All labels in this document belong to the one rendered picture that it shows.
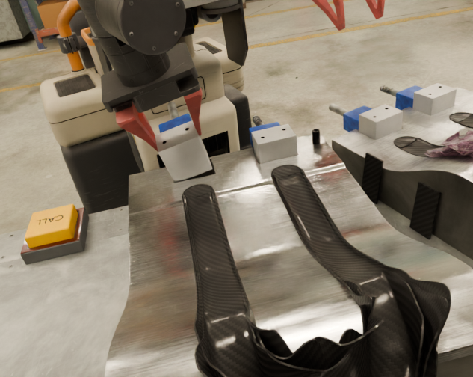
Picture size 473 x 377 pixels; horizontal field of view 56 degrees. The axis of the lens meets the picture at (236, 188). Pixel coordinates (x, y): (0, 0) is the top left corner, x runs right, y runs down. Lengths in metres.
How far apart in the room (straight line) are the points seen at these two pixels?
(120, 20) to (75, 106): 0.82
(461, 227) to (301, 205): 0.18
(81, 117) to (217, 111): 0.39
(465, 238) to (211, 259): 0.28
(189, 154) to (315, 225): 0.17
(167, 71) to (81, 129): 0.74
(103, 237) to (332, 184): 0.33
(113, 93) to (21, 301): 0.28
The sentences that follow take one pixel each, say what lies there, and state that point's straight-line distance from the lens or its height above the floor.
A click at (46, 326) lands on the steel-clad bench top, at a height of 0.80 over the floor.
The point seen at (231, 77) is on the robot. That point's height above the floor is 0.75.
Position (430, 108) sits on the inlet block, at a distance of 0.73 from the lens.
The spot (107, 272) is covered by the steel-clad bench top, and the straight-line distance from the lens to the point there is 0.60.
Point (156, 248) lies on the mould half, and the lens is 0.47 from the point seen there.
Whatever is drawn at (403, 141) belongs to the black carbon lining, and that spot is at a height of 0.85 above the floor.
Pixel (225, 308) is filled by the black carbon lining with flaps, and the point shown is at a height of 0.91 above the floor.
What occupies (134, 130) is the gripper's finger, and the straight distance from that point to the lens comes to 0.50.
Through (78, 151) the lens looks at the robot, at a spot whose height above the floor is 0.67.
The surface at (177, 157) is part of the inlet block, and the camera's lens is 0.53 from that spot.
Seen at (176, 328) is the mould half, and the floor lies 0.93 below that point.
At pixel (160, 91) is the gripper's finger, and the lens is 0.47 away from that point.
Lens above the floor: 1.18
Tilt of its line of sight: 34 degrees down
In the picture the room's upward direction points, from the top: 10 degrees counter-clockwise
